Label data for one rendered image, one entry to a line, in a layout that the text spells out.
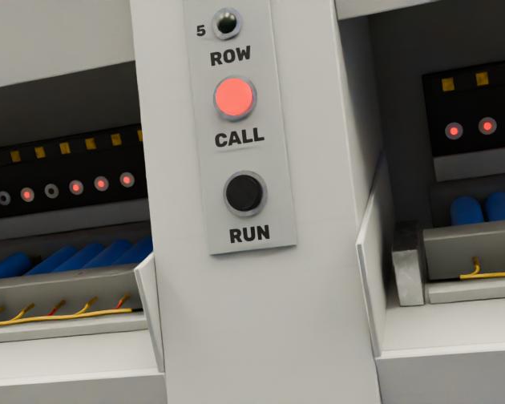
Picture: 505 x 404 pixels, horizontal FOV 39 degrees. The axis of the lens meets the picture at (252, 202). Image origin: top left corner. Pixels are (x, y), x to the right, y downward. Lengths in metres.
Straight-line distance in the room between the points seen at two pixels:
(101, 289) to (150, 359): 0.08
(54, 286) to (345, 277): 0.19
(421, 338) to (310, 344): 0.05
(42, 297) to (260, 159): 0.18
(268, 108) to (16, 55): 0.14
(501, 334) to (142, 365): 0.16
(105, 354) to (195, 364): 0.06
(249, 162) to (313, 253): 0.05
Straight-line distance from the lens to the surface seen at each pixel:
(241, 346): 0.32
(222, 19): 0.33
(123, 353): 0.37
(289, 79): 0.32
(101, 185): 0.53
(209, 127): 0.32
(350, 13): 0.34
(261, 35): 0.33
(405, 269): 0.35
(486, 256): 0.37
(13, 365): 0.39
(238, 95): 0.32
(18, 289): 0.44
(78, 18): 0.37
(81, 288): 0.42
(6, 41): 0.39
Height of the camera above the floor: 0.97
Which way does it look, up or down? 5 degrees up
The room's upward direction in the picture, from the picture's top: 6 degrees counter-clockwise
